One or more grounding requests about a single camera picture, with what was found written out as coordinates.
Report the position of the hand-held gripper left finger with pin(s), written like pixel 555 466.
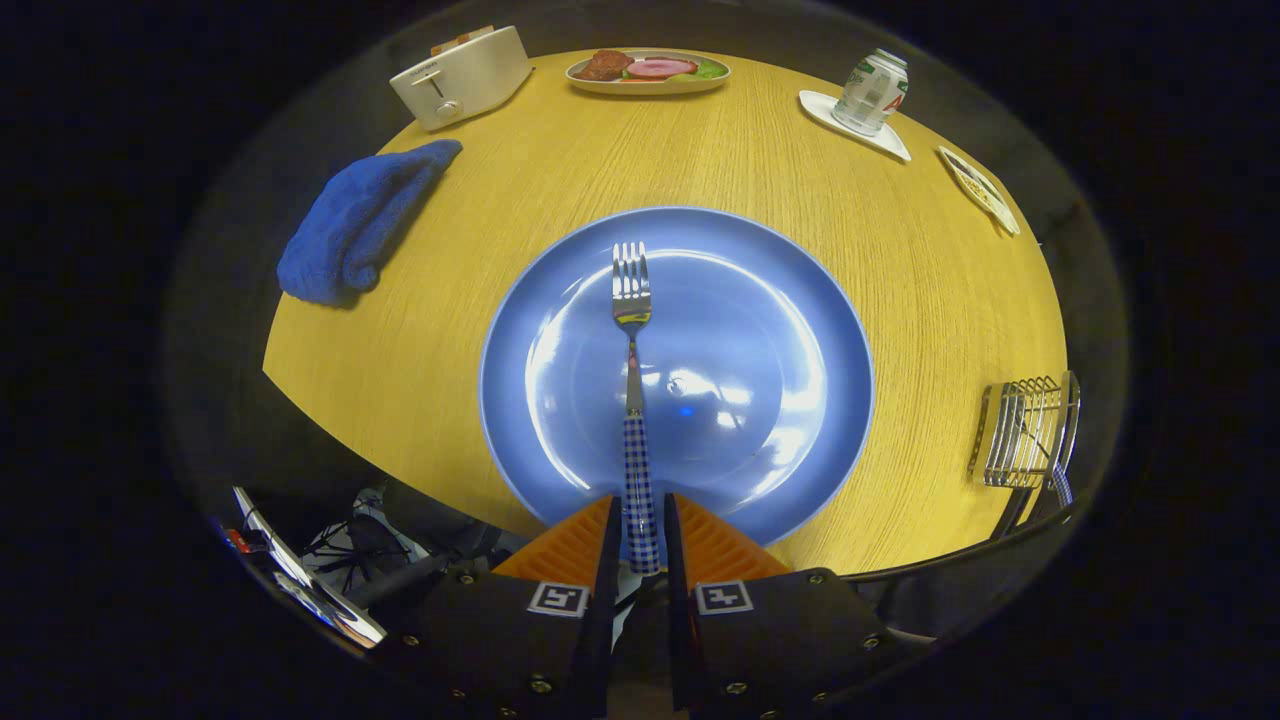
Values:
pixel 607 570

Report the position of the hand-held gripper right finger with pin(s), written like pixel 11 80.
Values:
pixel 676 570

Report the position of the black office chair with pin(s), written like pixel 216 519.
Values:
pixel 400 585

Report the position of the blue round plate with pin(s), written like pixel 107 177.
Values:
pixel 760 350

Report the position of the lit display screen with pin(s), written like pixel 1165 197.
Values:
pixel 300 590

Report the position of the blue folded cloth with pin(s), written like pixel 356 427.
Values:
pixel 350 220

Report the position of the white square coaster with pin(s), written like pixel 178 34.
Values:
pixel 820 106

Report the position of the white divided snack tray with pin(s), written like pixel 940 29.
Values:
pixel 980 190

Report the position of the oval plate with food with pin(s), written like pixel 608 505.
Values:
pixel 660 68

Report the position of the white toaster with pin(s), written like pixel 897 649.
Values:
pixel 470 80

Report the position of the white and green drink bottle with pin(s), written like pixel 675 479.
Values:
pixel 868 95

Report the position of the toasted bread slice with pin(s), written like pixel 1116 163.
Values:
pixel 475 35
pixel 446 47

